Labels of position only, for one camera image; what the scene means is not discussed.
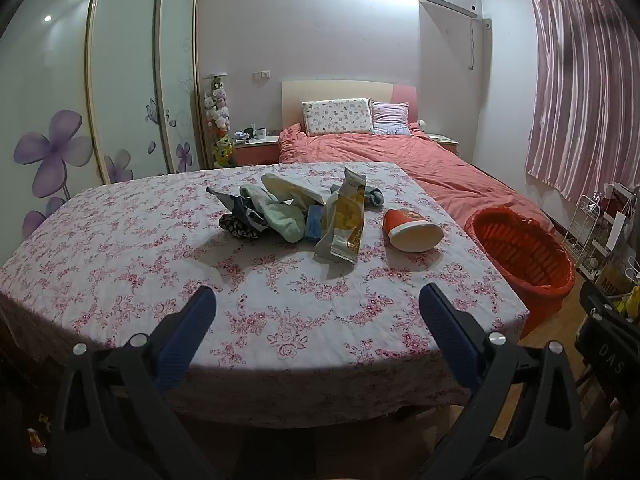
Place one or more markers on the red white small packet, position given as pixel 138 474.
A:
pixel 36 440

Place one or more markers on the white wall socket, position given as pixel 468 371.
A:
pixel 262 75

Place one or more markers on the pink floral tablecloth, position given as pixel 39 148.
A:
pixel 150 260

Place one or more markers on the yellow bottle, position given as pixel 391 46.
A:
pixel 632 302

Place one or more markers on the striped pink pillow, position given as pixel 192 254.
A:
pixel 390 115

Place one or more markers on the cream and pink headboard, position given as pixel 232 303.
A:
pixel 340 91

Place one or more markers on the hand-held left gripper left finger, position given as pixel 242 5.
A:
pixel 187 332

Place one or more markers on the pink nightstand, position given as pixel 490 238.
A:
pixel 255 152

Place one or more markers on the bed with orange cover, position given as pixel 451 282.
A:
pixel 425 165

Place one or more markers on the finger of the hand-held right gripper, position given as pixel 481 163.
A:
pixel 597 302

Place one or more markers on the small blue packet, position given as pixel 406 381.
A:
pixel 314 222

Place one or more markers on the red plastic basket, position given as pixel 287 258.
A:
pixel 510 250

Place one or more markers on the flower print sliding wardrobe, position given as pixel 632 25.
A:
pixel 125 85

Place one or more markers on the mint green sock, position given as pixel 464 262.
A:
pixel 285 222

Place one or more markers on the white air conditioner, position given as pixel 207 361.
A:
pixel 450 5

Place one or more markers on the hanging column of plush toys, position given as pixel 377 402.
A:
pixel 219 110

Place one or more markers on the light wooden nightstand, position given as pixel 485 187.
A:
pixel 445 141

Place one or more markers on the white shelf unit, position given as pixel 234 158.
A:
pixel 617 191

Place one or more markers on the white mug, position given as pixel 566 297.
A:
pixel 259 133

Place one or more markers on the red and white paper cup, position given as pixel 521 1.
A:
pixel 405 225

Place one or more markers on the white sock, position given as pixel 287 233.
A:
pixel 290 187

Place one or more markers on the air conditioner pipe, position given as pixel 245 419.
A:
pixel 471 42

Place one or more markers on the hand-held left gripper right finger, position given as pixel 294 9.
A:
pixel 450 335

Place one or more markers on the yellow snack bag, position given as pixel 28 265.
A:
pixel 345 220

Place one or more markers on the grey blue sock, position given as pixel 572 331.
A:
pixel 372 196

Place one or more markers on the pink striped curtain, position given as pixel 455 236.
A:
pixel 575 100

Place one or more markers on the floral white pillow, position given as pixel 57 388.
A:
pixel 337 116

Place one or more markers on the light blue tube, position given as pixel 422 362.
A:
pixel 222 197

